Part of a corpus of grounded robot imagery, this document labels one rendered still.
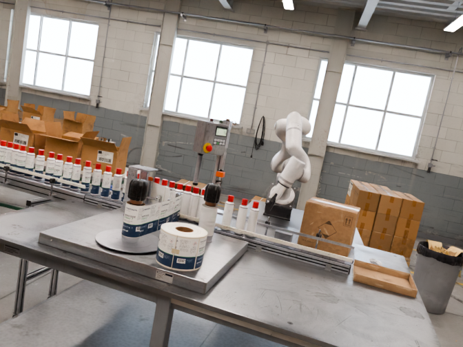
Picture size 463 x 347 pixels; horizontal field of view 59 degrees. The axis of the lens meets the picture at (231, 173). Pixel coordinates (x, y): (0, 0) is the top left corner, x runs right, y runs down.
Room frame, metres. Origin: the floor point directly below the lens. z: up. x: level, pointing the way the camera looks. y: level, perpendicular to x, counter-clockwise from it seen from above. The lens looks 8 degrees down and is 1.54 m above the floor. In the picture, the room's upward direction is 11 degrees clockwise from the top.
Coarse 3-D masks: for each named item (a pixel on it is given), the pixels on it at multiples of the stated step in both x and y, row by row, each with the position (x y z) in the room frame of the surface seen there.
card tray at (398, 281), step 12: (360, 264) 2.25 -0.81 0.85; (372, 264) 2.23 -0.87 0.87; (360, 276) 2.00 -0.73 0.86; (372, 276) 2.13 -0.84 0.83; (384, 276) 2.16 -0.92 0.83; (396, 276) 2.20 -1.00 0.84; (408, 276) 2.18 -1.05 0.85; (384, 288) 1.97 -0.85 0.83; (396, 288) 1.96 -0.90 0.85; (408, 288) 1.94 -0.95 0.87
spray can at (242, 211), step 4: (244, 200) 2.29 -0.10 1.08; (244, 204) 2.29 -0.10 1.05; (240, 208) 2.29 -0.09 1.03; (244, 208) 2.28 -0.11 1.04; (240, 212) 2.28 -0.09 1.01; (244, 212) 2.28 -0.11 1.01; (240, 216) 2.28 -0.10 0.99; (244, 216) 2.28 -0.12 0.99; (236, 220) 2.30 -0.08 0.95; (240, 220) 2.28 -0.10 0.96; (244, 220) 2.29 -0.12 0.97; (236, 224) 2.29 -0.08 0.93; (240, 224) 2.28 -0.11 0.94; (244, 224) 2.29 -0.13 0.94; (236, 228) 2.29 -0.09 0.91; (240, 228) 2.28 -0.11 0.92; (236, 232) 2.28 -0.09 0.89
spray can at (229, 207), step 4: (228, 196) 2.33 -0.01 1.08; (232, 196) 2.32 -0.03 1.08; (228, 200) 2.32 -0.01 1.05; (232, 200) 2.32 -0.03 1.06; (228, 204) 2.31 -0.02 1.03; (232, 204) 2.31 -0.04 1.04; (228, 208) 2.31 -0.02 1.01; (232, 208) 2.32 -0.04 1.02; (224, 212) 2.32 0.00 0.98; (228, 212) 2.31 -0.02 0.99; (232, 212) 2.33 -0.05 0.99; (224, 216) 2.32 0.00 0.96; (228, 216) 2.31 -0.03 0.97; (224, 220) 2.31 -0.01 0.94; (228, 220) 2.31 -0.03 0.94; (224, 224) 2.31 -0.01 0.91; (228, 224) 2.31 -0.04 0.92; (220, 228) 2.33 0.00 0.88
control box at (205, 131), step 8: (200, 120) 2.43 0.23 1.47; (200, 128) 2.42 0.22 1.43; (208, 128) 2.39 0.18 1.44; (200, 136) 2.41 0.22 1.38; (208, 136) 2.40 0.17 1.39; (216, 136) 2.43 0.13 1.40; (200, 144) 2.40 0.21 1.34; (208, 144) 2.40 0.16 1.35; (200, 152) 2.39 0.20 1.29; (208, 152) 2.41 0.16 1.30; (216, 152) 2.45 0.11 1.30
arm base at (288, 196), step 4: (276, 184) 3.04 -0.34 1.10; (272, 188) 3.20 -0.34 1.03; (284, 192) 3.05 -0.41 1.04; (288, 192) 3.06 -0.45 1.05; (292, 192) 3.17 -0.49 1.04; (284, 196) 3.08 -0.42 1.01; (288, 196) 3.11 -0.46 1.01; (292, 196) 3.15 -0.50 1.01; (280, 200) 3.12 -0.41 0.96; (284, 200) 3.12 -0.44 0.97; (288, 200) 3.12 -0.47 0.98; (292, 200) 3.12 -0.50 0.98; (284, 204) 3.10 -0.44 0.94
